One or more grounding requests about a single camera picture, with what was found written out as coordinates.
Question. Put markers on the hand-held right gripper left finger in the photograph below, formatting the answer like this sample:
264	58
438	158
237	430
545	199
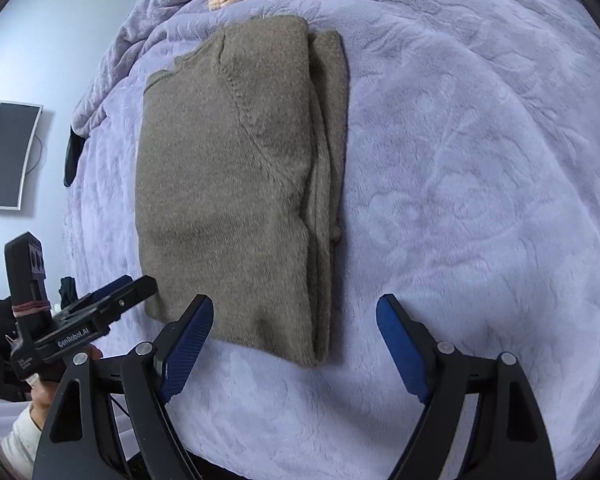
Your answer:
185	345

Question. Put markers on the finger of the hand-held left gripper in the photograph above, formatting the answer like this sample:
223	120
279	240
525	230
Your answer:
140	292
112	286

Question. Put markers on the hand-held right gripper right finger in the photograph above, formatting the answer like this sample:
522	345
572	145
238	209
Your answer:
400	345

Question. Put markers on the olive brown knit sweater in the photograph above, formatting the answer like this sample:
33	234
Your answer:
220	185

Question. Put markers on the person's left hand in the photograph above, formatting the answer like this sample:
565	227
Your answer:
40	402

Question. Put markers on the dark green cloth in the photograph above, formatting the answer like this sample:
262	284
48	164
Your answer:
68	290

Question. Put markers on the black pillow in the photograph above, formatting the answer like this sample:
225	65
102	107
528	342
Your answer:
74	157

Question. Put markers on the lavender embossed fleece blanket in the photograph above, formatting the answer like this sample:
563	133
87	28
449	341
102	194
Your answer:
455	185

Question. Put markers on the wall-mounted dark screen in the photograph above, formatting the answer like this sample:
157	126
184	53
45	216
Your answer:
7	155

